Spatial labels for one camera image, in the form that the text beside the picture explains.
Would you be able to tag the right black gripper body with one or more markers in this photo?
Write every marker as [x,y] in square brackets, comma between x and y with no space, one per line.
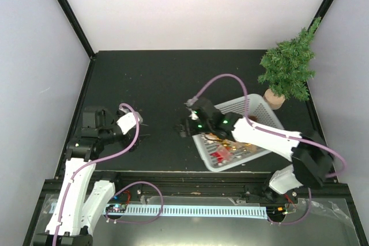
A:
[206,127]

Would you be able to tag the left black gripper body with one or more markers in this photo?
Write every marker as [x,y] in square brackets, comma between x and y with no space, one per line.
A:
[104,131]

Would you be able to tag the white perforated plastic basket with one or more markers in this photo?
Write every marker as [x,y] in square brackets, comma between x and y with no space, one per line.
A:
[242,150]

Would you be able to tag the small green christmas tree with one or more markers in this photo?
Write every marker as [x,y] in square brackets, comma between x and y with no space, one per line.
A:
[287,68]

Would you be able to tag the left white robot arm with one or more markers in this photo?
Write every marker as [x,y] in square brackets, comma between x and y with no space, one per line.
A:
[77,212]

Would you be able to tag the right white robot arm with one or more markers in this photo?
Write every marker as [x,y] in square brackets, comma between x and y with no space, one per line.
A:
[310,161]

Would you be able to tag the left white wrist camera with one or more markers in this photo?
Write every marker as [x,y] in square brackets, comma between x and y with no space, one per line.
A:
[128,121]

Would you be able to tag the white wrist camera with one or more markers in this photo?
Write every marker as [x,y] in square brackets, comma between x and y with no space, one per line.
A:
[128,121]
[193,113]

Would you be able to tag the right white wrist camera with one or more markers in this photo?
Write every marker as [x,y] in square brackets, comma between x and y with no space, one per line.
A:
[193,113]

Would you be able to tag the white slotted cable duct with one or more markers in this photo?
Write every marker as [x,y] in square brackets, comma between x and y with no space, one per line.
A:
[120,210]

